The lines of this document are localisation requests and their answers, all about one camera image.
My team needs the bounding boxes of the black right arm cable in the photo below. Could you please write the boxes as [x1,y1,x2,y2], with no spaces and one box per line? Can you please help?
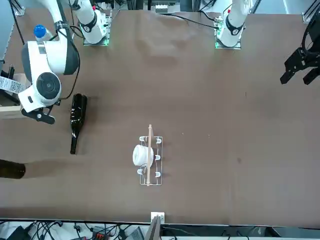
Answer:
[53,21,81,101]

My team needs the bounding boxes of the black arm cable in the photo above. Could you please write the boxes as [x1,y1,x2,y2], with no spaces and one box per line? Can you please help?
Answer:
[53,21,81,101]
[301,14,316,52]

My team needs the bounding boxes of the tangled black cables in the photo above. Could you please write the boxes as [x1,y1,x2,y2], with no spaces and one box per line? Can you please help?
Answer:
[24,219,131,240]

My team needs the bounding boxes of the white label roll strip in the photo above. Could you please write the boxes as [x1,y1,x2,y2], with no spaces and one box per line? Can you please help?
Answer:
[0,76,26,95]

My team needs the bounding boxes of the large black power adapter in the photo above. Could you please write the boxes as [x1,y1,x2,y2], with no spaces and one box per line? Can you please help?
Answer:
[6,226,31,240]

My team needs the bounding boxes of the black glass wine bottle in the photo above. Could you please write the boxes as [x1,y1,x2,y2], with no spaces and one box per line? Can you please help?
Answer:
[69,93,88,155]

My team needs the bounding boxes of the black ribbed power adapter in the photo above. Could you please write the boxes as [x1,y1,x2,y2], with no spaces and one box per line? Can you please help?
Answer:
[127,226,145,240]

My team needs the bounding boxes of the aluminium camera post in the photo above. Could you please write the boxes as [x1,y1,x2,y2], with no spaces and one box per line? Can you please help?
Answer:
[144,211,166,240]

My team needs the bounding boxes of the black label dispenser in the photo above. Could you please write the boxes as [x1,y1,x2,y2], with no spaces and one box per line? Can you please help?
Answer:
[0,64,22,106]

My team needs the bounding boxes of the white wire cup rack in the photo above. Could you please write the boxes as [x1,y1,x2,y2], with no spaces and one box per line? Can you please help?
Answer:
[138,124,164,187]

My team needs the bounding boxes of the white cup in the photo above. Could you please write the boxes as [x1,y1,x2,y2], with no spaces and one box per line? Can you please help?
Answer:
[132,144,154,167]

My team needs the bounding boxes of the clear plastic bottle blue cap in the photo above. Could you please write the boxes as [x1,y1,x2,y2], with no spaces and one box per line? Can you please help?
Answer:
[33,24,61,42]

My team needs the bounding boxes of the red black device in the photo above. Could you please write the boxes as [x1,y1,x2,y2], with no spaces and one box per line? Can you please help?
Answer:
[91,226,111,238]

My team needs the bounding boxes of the brown glass wine bottle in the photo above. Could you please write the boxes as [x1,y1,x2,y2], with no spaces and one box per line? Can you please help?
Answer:
[0,159,27,180]

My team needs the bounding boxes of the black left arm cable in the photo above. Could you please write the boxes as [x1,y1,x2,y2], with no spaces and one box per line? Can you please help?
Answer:
[301,14,316,52]

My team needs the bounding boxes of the light wooden box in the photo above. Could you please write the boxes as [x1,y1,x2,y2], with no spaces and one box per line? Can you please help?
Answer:
[0,72,35,120]

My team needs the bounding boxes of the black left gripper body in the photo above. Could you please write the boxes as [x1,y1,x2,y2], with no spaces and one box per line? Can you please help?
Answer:
[302,22,320,69]

